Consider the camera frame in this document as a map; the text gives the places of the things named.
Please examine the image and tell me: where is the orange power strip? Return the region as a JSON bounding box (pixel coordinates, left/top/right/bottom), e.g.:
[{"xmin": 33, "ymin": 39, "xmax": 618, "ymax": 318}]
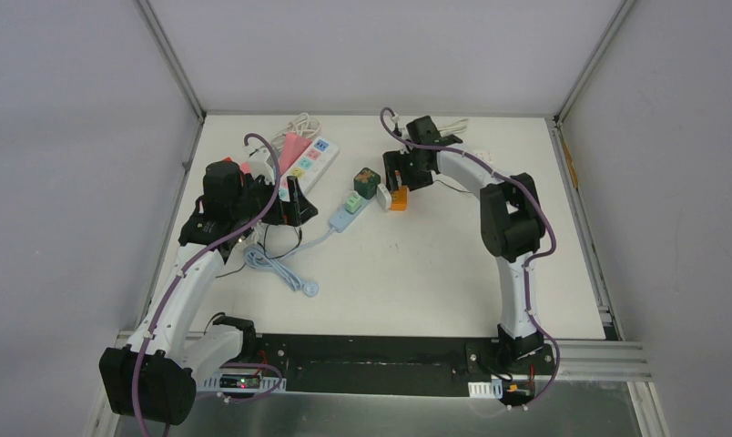
[{"xmin": 389, "ymin": 186, "xmax": 410, "ymax": 211}]

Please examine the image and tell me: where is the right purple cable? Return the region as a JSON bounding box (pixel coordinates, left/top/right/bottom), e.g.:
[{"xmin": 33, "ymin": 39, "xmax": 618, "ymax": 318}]
[{"xmin": 380, "ymin": 107, "xmax": 562, "ymax": 419}]

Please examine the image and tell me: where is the white coiled cable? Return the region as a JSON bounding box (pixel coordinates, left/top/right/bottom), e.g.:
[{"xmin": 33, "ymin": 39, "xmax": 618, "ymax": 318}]
[{"xmin": 269, "ymin": 112, "xmax": 322, "ymax": 146}]

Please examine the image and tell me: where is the light blue power strip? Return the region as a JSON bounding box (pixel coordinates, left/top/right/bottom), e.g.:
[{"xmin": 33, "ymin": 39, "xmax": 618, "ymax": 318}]
[{"xmin": 245, "ymin": 199, "xmax": 371, "ymax": 298}]

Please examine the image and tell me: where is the pink wedge power strip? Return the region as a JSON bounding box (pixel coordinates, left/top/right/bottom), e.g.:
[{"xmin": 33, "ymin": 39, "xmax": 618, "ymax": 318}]
[{"xmin": 279, "ymin": 132, "xmax": 312, "ymax": 174}]

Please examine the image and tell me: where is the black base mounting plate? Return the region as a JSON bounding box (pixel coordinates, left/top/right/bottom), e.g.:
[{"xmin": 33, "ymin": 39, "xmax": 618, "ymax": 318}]
[{"xmin": 199, "ymin": 333, "xmax": 557, "ymax": 398}]

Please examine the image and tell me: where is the purple cable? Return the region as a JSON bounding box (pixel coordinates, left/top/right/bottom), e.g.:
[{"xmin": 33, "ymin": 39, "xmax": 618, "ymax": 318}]
[
  {"xmin": 129, "ymin": 132, "xmax": 283, "ymax": 437},
  {"xmin": 380, "ymin": 107, "xmax": 562, "ymax": 419}
]

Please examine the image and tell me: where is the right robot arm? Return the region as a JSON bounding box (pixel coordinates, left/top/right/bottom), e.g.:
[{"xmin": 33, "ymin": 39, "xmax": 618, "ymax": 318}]
[{"xmin": 383, "ymin": 115, "xmax": 555, "ymax": 373}]

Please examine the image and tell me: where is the white usb cable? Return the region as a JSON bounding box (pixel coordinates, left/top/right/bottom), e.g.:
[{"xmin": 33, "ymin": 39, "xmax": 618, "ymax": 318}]
[{"xmin": 435, "ymin": 118, "xmax": 471, "ymax": 138}]

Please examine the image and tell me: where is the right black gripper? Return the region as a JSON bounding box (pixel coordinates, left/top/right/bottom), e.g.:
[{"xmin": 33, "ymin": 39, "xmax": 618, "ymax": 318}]
[{"xmin": 383, "ymin": 147, "xmax": 433, "ymax": 195}]

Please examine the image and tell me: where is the small white cube adapter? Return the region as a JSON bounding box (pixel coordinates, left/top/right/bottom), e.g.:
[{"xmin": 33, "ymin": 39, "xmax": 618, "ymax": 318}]
[{"xmin": 375, "ymin": 183, "xmax": 392, "ymax": 210}]

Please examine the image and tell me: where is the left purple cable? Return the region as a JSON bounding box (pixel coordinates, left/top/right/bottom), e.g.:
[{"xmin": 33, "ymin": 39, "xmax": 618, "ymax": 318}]
[{"xmin": 129, "ymin": 132, "xmax": 283, "ymax": 437}]

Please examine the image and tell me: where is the light green plug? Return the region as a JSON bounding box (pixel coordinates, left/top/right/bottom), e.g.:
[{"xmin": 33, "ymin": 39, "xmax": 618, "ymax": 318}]
[{"xmin": 343, "ymin": 191, "xmax": 363, "ymax": 214}]

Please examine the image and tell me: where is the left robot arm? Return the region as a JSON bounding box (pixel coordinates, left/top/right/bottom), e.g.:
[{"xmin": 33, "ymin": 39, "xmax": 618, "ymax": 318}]
[{"xmin": 99, "ymin": 159, "xmax": 318, "ymax": 425}]

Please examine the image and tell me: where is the white tiger cube adapter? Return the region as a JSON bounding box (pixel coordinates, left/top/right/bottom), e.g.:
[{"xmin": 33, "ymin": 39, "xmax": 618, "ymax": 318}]
[{"xmin": 473, "ymin": 149, "xmax": 493, "ymax": 166}]

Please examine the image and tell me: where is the white multicolour power strip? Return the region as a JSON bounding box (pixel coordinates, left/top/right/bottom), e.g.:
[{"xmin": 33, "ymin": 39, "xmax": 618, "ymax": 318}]
[{"xmin": 279, "ymin": 137, "xmax": 341, "ymax": 201}]

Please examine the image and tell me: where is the dark green cube adapter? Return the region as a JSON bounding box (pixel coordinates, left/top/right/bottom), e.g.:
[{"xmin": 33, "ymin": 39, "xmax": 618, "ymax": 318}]
[{"xmin": 353, "ymin": 167, "xmax": 381, "ymax": 199}]

